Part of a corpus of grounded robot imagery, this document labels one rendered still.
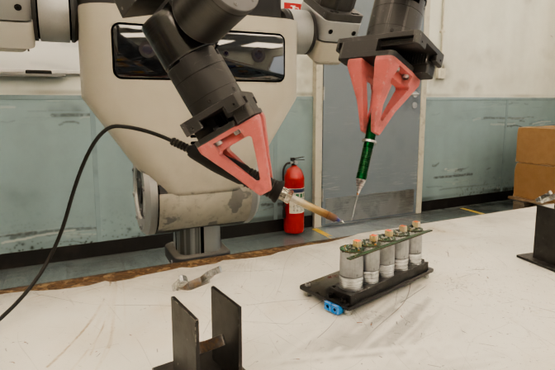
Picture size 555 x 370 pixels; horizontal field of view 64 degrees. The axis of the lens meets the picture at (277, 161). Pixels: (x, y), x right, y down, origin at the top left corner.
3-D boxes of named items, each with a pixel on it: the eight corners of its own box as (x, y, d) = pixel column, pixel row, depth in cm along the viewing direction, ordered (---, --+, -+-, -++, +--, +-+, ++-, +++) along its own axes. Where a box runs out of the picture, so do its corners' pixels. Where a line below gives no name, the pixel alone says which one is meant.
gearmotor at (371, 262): (351, 286, 49) (352, 241, 48) (365, 280, 50) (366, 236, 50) (369, 293, 47) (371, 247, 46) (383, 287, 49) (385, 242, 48)
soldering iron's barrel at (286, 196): (332, 223, 47) (277, 197, 47) (339, 211, 47) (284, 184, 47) (333, 227, 46) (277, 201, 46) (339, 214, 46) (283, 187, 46)
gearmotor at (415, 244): (396, 268, 54) (397, 227, 54) (407, 263, 56) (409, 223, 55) (414, 273, 52) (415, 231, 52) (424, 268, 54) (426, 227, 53)
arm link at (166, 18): (170, 17, 49) (127, 28, 45) (202, -19, 44) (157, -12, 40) (201, 73, 49) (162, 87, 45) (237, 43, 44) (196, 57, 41)
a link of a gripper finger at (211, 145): (296, 169, 50) (254, 96, 49) (294, 180, 43) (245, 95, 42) (244, 197, 51) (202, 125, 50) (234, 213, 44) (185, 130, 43)
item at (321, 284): (348, 318, 44) (348, 307, 44) (298, 294, 49) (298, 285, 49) (434, 277, 54) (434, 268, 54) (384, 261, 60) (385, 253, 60)
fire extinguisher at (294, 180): (280, 229, 330) (280, 156, 322) (298, 226, 336) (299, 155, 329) (289, 234, 317) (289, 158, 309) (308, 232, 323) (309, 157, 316)
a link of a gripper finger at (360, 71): (390, 125, 43) (410, 34, 44) (330, 122, 48) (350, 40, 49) (420, 144, 48) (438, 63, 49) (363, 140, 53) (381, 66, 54)
